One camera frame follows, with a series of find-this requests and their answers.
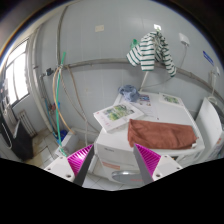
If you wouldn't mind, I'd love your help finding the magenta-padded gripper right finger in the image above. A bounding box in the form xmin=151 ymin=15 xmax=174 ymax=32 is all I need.
xmin=133 ymin=143 xmax=184 ymax=187

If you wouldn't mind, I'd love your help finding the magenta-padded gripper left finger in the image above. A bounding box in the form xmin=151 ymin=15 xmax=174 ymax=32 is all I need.
xmin=44 ymin=143 xmax=96 ymax=187

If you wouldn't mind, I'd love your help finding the brown towel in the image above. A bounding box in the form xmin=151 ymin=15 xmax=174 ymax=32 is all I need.
xmin=127 ymin=118 xmax=198 ymax=150

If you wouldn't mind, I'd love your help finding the white floor container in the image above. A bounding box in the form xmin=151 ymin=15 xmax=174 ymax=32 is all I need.
xmin=54 ymin=131 xmax=81 ymax=158

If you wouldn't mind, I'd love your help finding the large white printed book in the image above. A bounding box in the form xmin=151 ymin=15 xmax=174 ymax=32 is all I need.
xmin=93 ymin=103 xmax=145 ymax=134

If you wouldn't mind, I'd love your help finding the printed paper sheet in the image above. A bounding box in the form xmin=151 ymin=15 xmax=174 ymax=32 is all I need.
xmin=131 ymin=93 xmax=158 ymax=118

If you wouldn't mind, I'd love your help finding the black cabinet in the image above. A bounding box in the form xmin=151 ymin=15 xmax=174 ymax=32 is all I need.
xmin=0 ymin=109 xmax=34 ymax=161

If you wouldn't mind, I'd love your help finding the white radiator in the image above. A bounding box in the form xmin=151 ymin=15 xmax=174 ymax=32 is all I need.
xmin=18 ymin=109 xmax=37 ymax=138

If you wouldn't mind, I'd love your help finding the small printed booklet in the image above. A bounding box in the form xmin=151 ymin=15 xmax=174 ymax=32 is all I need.
xmin=158 ymin=92 xmax=185 ymax=108

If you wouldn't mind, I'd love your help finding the crumpled blue cloth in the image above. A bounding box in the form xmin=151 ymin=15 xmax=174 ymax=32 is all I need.
xmin=118 ymin=84 xmax=141 ymax=103

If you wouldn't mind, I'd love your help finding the window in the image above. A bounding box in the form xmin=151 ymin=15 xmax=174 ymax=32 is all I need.
xmin=3 ymin=39 xmax=30 ymax=106

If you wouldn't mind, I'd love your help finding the green white striped shirt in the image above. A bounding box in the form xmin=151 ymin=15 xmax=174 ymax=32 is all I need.
xmin=126 ymin=30 xmax=178 ymax=78

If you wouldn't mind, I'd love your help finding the green hose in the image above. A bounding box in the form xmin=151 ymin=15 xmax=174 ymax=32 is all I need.
xmin=54 ymin=51 xmax=68 ymax=158

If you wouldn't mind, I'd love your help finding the beige hose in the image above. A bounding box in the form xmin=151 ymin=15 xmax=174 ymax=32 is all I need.
xmin=51 ymin=64 xmax=76 ymax=136

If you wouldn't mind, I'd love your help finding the grey wall pipe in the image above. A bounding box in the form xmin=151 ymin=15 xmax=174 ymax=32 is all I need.
xmin=63 ymin=58 xmax=224 ymax=101

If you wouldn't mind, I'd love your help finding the grey power cable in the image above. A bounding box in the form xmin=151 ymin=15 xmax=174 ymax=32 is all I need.
xmin=148 ymin=45 xmax=188 ymax=90

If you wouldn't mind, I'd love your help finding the blue wall sign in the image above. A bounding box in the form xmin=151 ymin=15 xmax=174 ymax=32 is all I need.
xmin=202 ymin=50 xmax=215 ymax=66

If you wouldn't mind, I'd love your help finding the white wall socket box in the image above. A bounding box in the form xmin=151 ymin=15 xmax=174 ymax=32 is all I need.
xmin=178 ymin=32 xmax=191 ymax=47

